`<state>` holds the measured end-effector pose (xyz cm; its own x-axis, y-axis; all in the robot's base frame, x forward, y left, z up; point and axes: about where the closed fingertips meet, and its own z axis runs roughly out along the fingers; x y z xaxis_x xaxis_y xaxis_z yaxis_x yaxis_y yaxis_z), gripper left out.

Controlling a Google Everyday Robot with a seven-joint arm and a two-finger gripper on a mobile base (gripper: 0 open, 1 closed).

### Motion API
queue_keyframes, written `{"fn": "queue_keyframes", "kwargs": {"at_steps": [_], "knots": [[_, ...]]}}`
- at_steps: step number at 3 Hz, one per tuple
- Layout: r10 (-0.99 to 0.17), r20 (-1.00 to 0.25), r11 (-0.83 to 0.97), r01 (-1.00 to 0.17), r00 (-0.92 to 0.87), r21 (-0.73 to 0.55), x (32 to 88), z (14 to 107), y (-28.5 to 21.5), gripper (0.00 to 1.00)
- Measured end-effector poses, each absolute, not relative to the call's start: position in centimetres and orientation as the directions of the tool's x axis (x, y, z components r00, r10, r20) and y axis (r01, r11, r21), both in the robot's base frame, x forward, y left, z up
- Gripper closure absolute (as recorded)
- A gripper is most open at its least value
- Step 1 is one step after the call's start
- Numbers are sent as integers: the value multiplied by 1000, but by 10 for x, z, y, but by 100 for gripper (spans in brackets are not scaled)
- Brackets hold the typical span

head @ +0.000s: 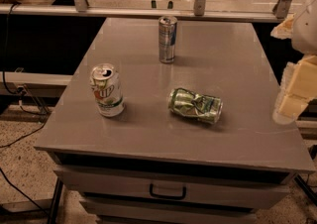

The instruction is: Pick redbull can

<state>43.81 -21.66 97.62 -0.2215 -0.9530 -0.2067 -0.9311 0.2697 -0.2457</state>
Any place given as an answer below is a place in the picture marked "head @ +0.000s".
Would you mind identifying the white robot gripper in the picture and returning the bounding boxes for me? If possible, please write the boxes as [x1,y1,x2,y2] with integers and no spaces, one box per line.
[270,0,317,125]

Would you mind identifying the crushed green soda can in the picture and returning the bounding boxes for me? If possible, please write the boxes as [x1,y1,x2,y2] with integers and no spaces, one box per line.
[167,88,223,124]

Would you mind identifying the grey drawer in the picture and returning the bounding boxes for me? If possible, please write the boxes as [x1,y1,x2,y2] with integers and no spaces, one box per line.
[54,166,289,209]
[80,198,257,224]

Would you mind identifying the black drawer handle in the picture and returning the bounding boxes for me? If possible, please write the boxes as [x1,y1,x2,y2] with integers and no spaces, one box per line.
[149,183,187,200]

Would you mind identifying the white green 7up can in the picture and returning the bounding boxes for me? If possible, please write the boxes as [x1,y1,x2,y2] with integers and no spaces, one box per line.
[90,63,124,117]

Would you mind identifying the grey drawer cabinet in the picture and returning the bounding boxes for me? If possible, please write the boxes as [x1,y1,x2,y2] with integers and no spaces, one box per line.
[36,19,315,224]

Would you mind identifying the aluminium frame rail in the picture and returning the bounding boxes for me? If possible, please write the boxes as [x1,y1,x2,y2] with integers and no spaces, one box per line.
[0,4,281,23]

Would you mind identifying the upper grey drawer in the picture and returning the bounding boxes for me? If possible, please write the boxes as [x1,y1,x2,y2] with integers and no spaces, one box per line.
[54,166,289,209]

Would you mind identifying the lower grey drawer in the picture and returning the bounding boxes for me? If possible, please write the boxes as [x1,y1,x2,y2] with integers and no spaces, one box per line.
[80,198,257,224]

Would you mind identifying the silver blue redbull can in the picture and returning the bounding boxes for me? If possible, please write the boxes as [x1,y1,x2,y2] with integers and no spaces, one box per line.
[158,16,177,63]

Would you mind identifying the black cable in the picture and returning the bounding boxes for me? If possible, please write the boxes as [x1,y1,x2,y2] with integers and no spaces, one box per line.
[0,1,51,217]

